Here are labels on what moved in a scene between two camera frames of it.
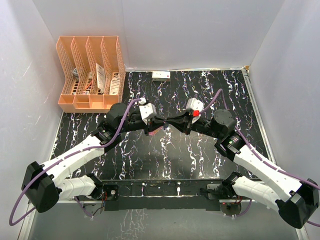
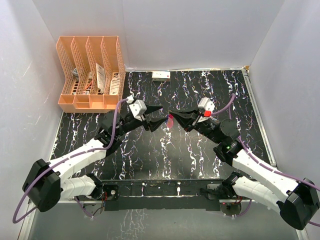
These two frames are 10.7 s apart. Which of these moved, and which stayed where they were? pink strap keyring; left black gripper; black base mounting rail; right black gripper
Moved: pink strap keyring
Stayed: left black gripper; right black gripper; black base mounting rail
